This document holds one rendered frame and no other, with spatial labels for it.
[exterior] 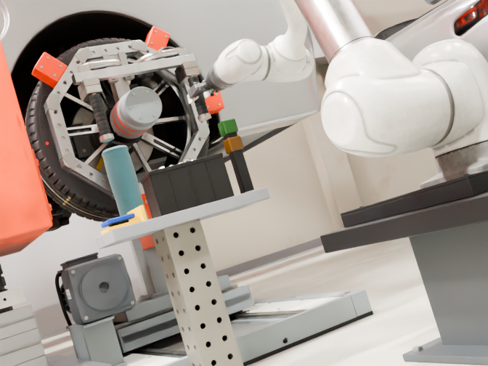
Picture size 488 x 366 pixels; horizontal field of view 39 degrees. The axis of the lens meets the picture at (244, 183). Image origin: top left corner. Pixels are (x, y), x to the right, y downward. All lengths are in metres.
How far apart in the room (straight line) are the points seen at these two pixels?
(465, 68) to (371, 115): 0.26
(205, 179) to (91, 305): 0.57
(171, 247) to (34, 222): 0.41
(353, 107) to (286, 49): 0.83
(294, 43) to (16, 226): 0.92
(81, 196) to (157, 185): 0.73
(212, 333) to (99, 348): 0.51
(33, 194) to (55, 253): 4.06
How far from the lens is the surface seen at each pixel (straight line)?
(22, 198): 1.94
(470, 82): 1.40
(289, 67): 2.05
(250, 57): 1.96
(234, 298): 2.50
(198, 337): 1.74
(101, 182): 2.37
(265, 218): 6.76
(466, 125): 1.38
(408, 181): 7.84
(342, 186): 7.11
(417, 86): 1.30
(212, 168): 1.77
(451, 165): 1.41
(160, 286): 2.54
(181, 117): 2.63
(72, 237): 6.04
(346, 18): 1.38
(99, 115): 2.19
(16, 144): 1.97
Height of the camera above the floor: 0.35
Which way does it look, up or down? 4 degrees up
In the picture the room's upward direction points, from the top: 17 degrees counter-clockwise
